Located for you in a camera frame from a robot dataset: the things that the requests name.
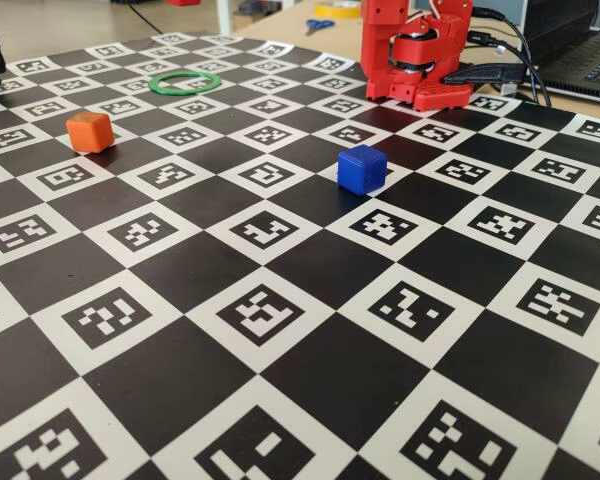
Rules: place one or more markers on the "blue cube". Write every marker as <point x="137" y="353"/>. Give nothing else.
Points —
<point x="362" y="170"/>

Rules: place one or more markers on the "orange cube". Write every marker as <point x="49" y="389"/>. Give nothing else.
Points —
<point x="90" y="132"/>

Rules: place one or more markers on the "red robot base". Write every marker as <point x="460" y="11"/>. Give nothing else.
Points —
<point x="430" y="97"/>

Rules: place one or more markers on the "black white marker checkerboard mat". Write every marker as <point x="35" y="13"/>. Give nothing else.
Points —
<point x="180" y="360"/>

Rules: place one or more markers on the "yellow tape roll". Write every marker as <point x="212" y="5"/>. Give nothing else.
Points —
<point x="320" y="11"/>

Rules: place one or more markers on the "dark background object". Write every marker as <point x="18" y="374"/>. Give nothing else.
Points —
<point x="260" y="5"/>

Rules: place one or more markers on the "red plastic part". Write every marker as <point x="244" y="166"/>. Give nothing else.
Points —
<point x="185" y="2"/>

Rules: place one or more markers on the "black laptop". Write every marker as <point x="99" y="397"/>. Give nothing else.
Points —
<point x="580" y="50"/>

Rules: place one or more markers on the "white post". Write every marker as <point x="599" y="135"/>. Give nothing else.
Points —
<point x="223" y="15"/>

